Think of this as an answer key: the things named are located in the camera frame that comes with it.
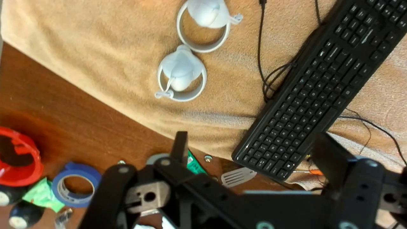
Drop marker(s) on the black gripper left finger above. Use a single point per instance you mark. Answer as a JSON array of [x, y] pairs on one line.
[[127, 198]]

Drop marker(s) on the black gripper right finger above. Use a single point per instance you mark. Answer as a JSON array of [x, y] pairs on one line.
[[360, 191]]

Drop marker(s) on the small metal nut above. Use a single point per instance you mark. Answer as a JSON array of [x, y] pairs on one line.
[[121, 161], [208, 158]]

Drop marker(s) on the blue tape roll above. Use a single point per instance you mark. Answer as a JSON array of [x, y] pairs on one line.
[[59, 186]]

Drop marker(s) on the green crumpled wrapper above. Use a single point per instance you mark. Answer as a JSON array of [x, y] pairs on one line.
[[42, 196]]

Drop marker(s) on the red tape roll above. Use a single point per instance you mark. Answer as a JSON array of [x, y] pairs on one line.
[[32, 167]]

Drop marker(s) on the black ball with white spot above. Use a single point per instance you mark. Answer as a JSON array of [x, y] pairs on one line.
[[8, 197], [23, 216]]

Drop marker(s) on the white slotted plastic piece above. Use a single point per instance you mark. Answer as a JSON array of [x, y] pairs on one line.
[[237, 177]]

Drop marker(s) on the black computer keyboard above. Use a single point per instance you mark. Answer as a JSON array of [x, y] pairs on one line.
[[322, 84]]

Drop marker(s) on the white VR controller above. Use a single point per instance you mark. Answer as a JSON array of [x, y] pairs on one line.
[[208, 14], [182, 71]]

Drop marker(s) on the beige terry towel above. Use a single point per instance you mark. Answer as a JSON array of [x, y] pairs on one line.
[[106, 51]]

